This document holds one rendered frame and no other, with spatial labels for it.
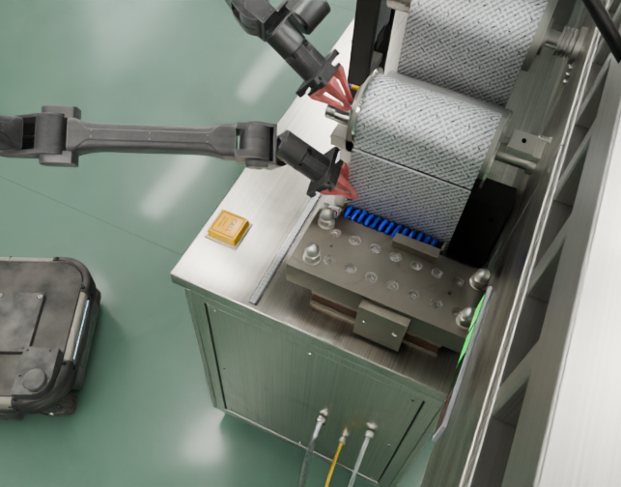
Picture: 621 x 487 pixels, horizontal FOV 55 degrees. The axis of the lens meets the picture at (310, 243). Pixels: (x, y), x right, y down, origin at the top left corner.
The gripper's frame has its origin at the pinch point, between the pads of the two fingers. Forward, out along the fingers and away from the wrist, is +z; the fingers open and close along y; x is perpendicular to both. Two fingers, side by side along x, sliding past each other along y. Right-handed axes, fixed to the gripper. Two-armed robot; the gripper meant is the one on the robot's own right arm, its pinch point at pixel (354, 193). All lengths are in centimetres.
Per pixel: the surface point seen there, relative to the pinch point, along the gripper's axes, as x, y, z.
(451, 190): 20.0, 3.3, 8.0
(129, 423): -120, 38, 10
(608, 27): 63, 16, -13
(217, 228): -27.9, 7.8, -15.8
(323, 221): -4.0, 7.7, -3.1
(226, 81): -145, -138, -4
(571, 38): 40.9, -26.1, 11.9
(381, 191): 6.4, 1.2, 2.0
